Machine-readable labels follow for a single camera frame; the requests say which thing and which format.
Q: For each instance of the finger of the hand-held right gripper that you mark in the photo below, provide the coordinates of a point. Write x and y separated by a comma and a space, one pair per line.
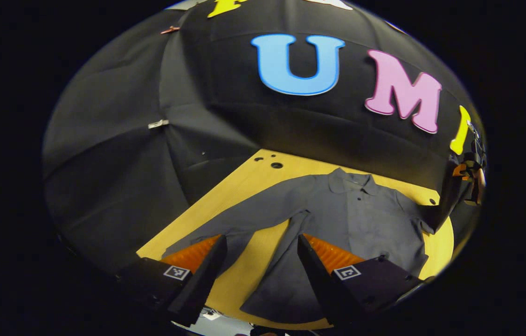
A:
447, 196

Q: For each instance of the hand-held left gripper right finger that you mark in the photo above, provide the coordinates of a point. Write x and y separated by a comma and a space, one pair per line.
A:
319, 284

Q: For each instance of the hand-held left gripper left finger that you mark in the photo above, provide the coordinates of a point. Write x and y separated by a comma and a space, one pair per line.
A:
202, 280

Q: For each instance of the grey collared shirt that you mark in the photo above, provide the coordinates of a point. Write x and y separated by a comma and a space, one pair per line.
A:
365, 219

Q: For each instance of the black backdrop cloth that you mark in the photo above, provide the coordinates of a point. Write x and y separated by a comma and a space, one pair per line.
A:
225, 121

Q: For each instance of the white cloth clip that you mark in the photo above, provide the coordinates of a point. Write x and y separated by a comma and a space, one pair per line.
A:
158, 124

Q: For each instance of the copper cloth clip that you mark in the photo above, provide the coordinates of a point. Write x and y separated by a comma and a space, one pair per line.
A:
170, 29

